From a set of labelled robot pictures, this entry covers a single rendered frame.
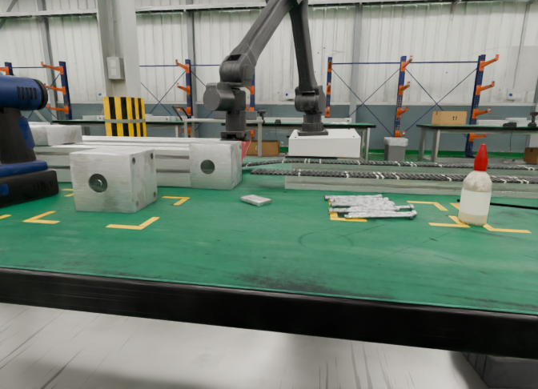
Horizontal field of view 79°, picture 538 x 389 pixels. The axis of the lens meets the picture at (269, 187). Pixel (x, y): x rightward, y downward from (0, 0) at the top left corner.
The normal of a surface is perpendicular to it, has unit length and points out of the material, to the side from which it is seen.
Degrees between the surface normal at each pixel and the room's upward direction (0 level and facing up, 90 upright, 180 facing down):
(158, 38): 90
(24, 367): 0
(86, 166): 90
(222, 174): 90
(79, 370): 0
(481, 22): 90
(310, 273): 0
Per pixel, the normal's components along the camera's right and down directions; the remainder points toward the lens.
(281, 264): 0.01, -0.97
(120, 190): -0.10, 0.22
